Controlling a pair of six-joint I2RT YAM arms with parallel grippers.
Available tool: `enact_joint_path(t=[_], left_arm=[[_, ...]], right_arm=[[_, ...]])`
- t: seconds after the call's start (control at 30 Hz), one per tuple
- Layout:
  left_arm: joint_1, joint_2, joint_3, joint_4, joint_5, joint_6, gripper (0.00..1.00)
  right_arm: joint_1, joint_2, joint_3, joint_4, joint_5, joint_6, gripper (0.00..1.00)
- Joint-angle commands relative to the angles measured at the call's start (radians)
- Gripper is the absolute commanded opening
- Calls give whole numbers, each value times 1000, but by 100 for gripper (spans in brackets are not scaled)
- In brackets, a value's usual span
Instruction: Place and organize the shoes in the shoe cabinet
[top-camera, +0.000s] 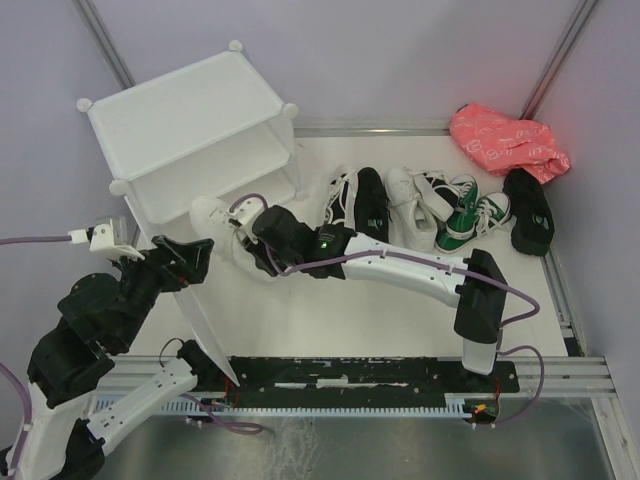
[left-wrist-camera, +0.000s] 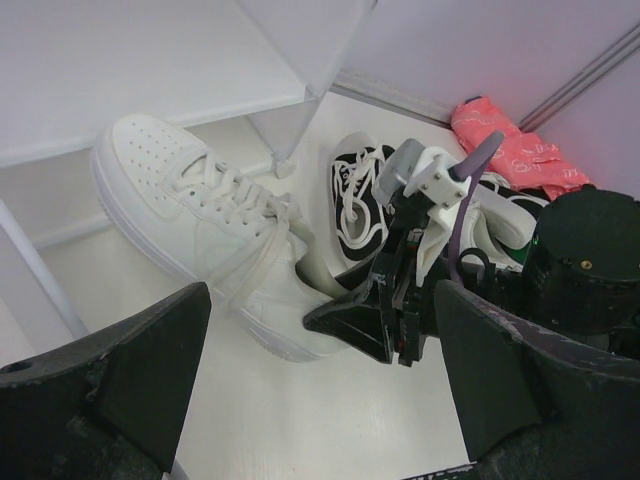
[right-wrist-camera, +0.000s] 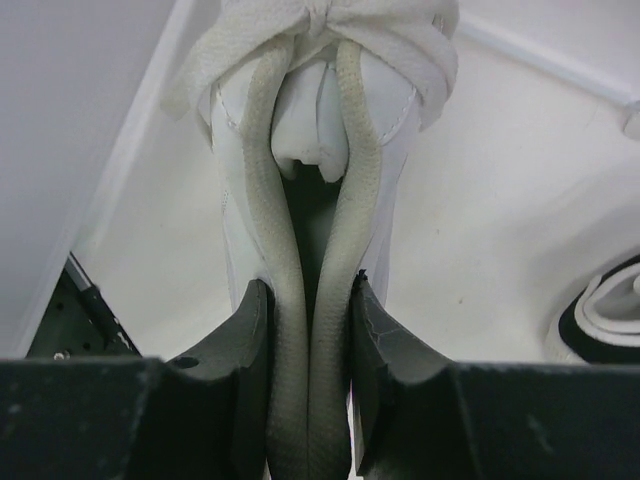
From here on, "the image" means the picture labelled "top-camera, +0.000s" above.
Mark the black slip-on shoe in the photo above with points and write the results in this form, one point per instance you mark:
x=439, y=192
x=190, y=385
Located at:
x=534, y=228
x=371, y=209

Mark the green canvas sneaker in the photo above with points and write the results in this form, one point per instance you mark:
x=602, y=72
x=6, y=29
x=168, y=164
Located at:
x=459, y=228
x=492, y=212

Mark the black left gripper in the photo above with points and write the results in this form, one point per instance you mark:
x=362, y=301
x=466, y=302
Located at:
x=194, y=254

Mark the aluminium frame rail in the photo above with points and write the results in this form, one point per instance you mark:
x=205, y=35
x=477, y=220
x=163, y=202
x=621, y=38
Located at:
x=316, y=128

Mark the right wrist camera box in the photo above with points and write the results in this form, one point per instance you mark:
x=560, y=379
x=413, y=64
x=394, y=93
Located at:
x=245, y=213

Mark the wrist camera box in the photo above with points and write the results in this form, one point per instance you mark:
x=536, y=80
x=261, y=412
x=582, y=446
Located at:
x=245, y=213
x=108, y=235

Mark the white leather sneaker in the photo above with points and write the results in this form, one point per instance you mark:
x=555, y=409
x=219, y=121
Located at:
x=418, y=224
x=209, y=219

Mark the white plastic shoe cabinet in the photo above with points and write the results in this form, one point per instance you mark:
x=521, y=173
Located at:
x=213, y=128

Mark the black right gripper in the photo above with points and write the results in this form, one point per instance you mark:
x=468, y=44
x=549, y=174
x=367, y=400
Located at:
x=258, y=248

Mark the pink patterned bag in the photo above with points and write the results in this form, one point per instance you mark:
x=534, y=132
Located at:
x=498, y=143

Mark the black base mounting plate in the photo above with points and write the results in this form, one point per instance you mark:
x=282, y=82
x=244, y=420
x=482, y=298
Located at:
x=347, y=383

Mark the black white canvas sneaker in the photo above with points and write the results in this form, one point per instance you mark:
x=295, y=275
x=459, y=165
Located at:
x=340, y=206

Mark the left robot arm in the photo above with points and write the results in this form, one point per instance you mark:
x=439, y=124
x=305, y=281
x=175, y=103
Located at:
x=100, y=318

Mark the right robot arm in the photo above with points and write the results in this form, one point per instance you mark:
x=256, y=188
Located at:
x=474, y=287

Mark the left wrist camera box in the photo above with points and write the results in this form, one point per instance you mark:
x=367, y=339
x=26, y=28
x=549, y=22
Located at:
x=108, y=235

